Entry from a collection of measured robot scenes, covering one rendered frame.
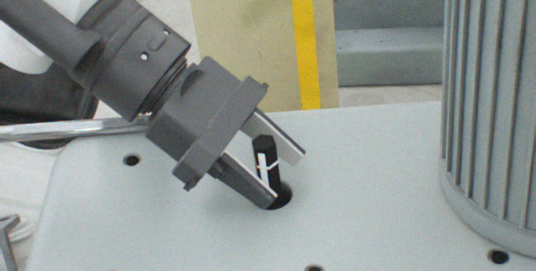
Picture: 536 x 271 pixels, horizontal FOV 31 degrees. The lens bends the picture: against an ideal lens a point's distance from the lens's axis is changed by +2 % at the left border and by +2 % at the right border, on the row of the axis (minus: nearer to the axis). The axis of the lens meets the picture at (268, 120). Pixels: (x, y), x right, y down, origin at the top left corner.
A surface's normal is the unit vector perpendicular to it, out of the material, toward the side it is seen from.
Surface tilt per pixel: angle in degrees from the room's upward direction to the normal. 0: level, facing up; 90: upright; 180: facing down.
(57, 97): 102
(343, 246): 0
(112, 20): 38
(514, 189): 90
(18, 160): 28
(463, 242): 0
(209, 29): 90
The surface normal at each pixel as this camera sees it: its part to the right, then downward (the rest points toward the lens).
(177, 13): -0.10, -0.75
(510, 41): -0.67, 0.53
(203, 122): 0.41, -0.47
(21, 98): 0.25, 0.55
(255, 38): 0.00, 0.65
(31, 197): 0.20, 0.12
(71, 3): -0.20, 0.33
